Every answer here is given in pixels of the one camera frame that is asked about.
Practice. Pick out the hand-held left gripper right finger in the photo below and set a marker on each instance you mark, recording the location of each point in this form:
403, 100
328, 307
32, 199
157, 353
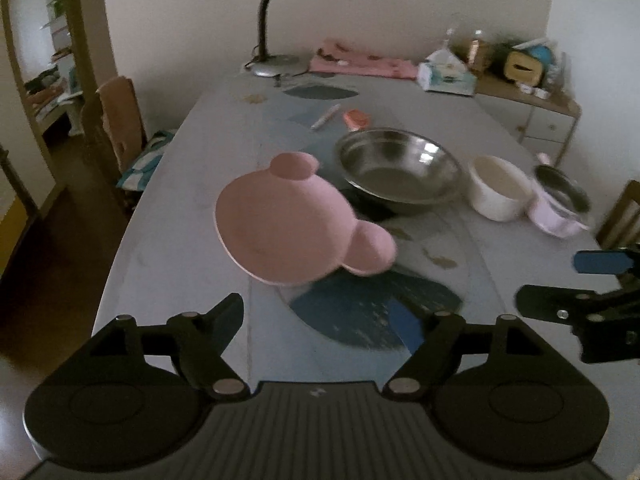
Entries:
407, 331

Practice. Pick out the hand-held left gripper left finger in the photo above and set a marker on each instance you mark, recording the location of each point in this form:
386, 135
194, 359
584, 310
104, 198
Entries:
226, 321

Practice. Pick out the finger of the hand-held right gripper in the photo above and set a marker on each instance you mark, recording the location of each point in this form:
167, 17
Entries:
600, 261
545, 302

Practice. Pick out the white ceramic bowl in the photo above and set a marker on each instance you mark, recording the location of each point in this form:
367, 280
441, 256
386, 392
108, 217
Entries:
500, 190

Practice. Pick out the pink bear-shaped plate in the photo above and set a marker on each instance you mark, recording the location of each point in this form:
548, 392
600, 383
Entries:
295, 220

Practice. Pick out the stainless steel bowl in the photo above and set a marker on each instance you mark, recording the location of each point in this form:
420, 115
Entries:
400, 172

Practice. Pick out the dark wooden slatted chair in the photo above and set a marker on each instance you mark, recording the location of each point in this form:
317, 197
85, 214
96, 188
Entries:
620, 215

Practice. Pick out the white drawer cabinet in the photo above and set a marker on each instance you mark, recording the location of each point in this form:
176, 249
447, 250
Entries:
542, 120

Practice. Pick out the patterned seat cushion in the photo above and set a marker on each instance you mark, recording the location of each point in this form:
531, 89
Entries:
145, 160

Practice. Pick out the printed table runner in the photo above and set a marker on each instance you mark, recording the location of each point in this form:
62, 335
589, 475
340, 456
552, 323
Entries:
280, 127

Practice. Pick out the yellow tissue holder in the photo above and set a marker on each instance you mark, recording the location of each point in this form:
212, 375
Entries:
522, 67

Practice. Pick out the blue round object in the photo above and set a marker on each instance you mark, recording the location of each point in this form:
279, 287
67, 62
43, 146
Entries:
541, 54

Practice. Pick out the small orange object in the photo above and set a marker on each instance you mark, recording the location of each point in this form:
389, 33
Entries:
357, 119

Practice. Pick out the brown wooden chair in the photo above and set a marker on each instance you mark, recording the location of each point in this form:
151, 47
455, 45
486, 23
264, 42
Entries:
117, 125

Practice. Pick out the white pen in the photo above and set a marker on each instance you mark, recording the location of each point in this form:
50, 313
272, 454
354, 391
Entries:
325, 116

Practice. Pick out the tissue box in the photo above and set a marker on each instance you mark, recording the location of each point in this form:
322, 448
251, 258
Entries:
447, 76

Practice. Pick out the brown bottle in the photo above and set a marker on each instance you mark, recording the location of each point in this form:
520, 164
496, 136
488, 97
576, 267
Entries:
477, 50

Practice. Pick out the grey gooseneck desk lamp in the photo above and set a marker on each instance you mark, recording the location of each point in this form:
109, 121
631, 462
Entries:
280, 62

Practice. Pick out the pink cloth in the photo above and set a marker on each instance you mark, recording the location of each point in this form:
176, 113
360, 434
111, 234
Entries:
360, 62

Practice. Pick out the cluttered shelving unit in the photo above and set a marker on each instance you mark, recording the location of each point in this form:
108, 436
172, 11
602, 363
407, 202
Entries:
57, 25

